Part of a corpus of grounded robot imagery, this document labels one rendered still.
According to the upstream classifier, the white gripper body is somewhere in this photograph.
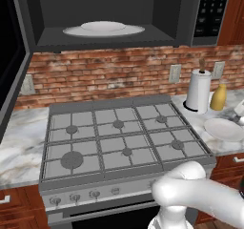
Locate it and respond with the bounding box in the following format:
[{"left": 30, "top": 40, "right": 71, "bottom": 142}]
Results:
[{"left": 233, "top": 99, "right": 244, "bottom": 126}]

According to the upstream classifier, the black microwave oven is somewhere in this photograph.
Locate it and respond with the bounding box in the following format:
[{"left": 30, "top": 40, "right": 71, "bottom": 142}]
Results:
[{"left": 10, "top": 0, "right": 234, "bottom": 53}]

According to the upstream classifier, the black microwave door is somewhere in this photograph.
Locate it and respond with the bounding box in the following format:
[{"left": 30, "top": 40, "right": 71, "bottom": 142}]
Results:
[{"left": 0, "top": 0, "right": 33, "bottom": 143}]

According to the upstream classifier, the yellow bottle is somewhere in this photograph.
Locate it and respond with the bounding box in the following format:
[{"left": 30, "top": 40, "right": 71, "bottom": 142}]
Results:
[{"left": 209, "top": 82, "right": 228, "bottom": 112}]

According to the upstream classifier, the white plate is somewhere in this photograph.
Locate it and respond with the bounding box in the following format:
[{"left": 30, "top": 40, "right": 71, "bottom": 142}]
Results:
[
  {"left": 203, "top": 117, "right": 244, "bottom": 143},
  {"left": 79, "top": 20, "right": 128, "bottom": 33}
]

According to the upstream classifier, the white paper towel roll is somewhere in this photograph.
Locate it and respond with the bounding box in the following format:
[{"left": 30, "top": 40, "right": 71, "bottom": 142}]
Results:
[{"left": 182, "top": 58, "right": 213, "bottom": 115}]

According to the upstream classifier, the red wood drawer front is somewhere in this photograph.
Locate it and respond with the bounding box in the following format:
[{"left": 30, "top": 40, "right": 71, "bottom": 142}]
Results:
[
  {"left": 0, "top": 184, "right": 43, "bottom": 219},
  {"left": 211, "top": 153, "right": 244, "bottom": 180}
]

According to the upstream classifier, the grey gas stove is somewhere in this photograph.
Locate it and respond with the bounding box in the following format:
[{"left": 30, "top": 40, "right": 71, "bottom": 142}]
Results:
[{"left": 38, "top": 94, "right": 218, "bottom": 229}]

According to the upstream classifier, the white glass turntable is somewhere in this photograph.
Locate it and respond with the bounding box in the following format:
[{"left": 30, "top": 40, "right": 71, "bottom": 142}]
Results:
[{"left": 62, "top": 24, "right": 147, "bottom": 38}]

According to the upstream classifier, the white wall outlet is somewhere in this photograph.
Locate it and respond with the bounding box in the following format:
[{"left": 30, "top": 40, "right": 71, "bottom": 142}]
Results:
[
  {"left": 21, "top": 73, "right": 36, "bottom": 96},
  {"left": 213, "top": 60, "right": 226, "bottom": 80},
  {"left": 168, "top": 64, "right": 182, "bottom": 84}
]

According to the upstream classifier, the red wood wall cupboard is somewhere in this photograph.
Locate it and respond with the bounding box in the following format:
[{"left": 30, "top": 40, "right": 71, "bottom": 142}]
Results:
[{"left": 216, "top": 0, "right": 244, "bottom": 47}]

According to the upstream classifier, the grey oven door handle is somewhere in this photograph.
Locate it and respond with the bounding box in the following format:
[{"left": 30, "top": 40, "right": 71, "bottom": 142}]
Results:
[{"left": 62, "top": 202, "right": 160, "bottom": 219}]

